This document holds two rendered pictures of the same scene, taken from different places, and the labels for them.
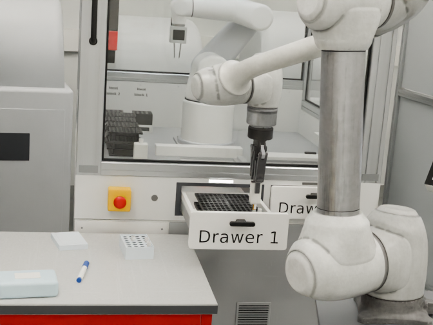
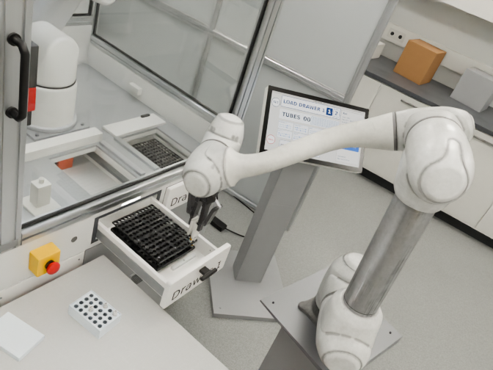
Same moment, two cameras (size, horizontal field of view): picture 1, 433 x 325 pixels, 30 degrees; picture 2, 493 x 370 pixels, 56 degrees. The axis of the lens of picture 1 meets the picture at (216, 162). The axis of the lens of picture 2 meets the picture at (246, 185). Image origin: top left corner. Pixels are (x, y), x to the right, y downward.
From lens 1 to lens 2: 1.79 m
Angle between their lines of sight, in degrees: 53
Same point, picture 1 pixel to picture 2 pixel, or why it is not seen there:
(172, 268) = (149, 330)
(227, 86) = (231, 183)
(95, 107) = (15, 184)
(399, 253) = not seen: hidden behind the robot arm
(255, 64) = (271, 167)
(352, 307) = (309, 323)
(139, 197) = (60, 245)
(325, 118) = (392, 258)
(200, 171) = (114, 200)
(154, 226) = (72, 260)
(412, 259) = not seen: hidden behind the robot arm
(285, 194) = (177, 191)
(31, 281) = not seen: outside the picture
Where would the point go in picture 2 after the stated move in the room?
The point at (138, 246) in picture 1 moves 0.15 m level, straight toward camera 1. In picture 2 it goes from (106, 318) to (137, 357)
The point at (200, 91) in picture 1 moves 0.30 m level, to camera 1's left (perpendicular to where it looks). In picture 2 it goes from (205, 193) to (91, 224)
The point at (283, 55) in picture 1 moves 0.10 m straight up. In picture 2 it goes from (299, 157) to (315, 123)
